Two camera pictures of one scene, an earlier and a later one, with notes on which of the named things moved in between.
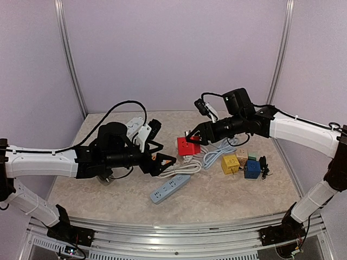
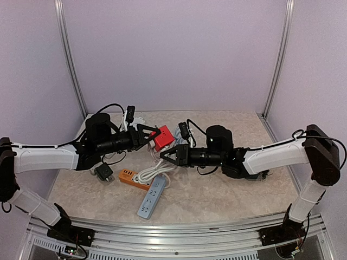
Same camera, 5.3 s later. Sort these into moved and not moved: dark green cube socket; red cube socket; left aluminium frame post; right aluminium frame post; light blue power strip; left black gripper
Moved: dark green cube socket; red cube socket; light blue power strip; left black gripper
Not moved: right aluminium frame post; left aluminium frame post
